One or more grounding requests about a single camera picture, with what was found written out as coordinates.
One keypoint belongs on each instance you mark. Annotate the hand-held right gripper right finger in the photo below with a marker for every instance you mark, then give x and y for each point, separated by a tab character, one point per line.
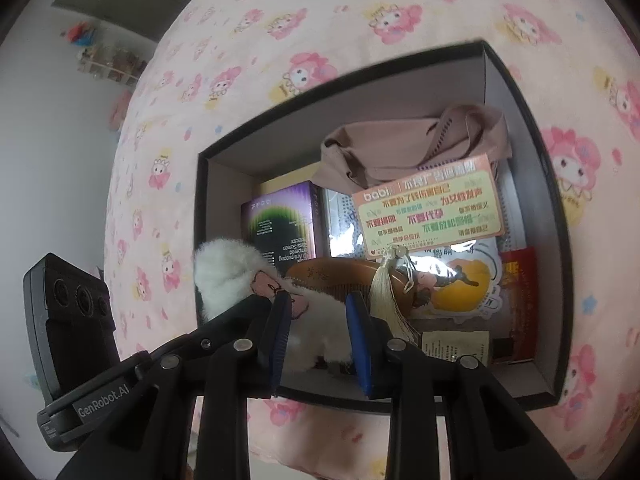
357	350

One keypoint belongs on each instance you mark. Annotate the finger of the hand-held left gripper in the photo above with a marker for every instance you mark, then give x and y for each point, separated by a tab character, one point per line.
220	332

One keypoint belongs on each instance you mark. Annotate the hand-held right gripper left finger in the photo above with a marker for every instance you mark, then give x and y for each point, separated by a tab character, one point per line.
277	340

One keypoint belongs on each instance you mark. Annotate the white fluffy plush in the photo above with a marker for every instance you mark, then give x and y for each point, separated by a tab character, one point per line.
225	270

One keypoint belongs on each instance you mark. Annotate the cream tassel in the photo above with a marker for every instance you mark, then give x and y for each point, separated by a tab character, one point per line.
387	290

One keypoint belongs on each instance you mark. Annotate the wooden comb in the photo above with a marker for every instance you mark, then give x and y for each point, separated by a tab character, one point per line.
340	272

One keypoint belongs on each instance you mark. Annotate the pale printed packet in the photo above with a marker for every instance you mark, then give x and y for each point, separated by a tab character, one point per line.
452	345

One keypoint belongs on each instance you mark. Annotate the orange printed card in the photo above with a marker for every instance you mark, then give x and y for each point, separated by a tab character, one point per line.
425	210

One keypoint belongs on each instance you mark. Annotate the beige pink cloth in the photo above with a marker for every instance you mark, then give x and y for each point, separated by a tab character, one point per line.
380	155

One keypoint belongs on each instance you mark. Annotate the black box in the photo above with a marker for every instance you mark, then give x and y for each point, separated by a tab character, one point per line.
400	90

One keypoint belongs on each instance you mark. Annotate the purple box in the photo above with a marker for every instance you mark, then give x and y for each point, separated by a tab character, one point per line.
280	220

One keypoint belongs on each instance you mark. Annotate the yellow cartoon sticker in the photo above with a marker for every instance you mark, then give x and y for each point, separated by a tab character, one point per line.
465	285

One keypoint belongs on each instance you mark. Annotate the dotted picture sheet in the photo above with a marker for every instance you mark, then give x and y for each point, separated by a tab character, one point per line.
342	225

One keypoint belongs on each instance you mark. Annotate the white shelf with jars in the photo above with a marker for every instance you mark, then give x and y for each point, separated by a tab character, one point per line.
112	62

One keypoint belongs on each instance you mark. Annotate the red and blue toy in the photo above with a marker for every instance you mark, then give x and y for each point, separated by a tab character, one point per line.
80	34

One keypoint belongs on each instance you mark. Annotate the pink printed blanket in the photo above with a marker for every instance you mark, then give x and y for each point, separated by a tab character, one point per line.
350	20

